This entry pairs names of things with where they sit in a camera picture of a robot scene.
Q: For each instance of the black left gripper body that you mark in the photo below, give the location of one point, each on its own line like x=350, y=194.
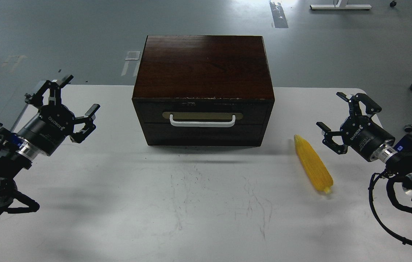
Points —
x=49, y=127

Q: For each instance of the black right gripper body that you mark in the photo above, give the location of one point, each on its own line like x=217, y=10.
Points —
x=364, y=136

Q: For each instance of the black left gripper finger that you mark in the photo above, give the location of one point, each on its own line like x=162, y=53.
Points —
x=89, y=126
x=54, y=87

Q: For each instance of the yellow corn cob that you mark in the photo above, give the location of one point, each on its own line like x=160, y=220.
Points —
x=315, y=169

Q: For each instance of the wooden drawer with white handle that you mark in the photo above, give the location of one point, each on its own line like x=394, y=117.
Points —
x=159, y=112

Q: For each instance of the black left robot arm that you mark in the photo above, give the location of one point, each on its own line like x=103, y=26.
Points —
x=16, y=154

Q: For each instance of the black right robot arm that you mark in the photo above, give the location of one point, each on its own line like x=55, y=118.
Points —
x=397, y=159

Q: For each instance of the dark wooden drawer cabinet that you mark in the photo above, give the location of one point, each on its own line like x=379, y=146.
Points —
x=208, y=69

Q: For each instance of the white desk leg base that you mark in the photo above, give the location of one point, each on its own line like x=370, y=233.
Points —
x=340, y=5

